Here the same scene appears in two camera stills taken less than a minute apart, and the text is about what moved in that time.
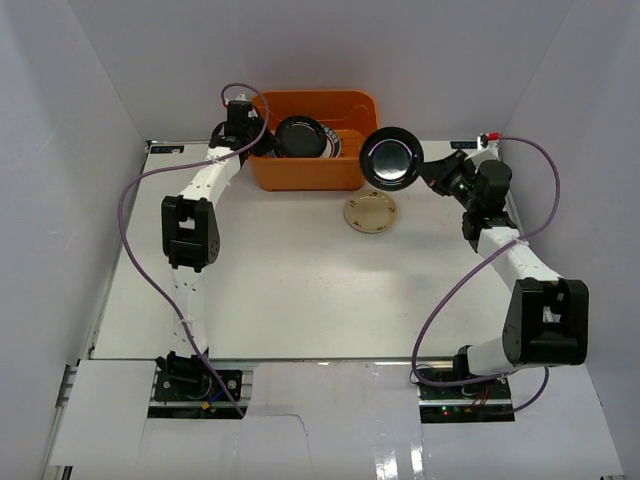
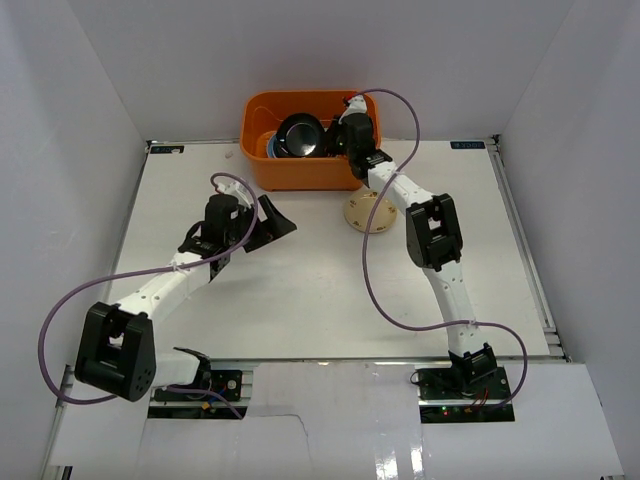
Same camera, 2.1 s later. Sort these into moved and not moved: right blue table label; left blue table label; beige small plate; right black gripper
Moved: right black gripper
Not moved: left blue table label; right blue table label; beige small plate
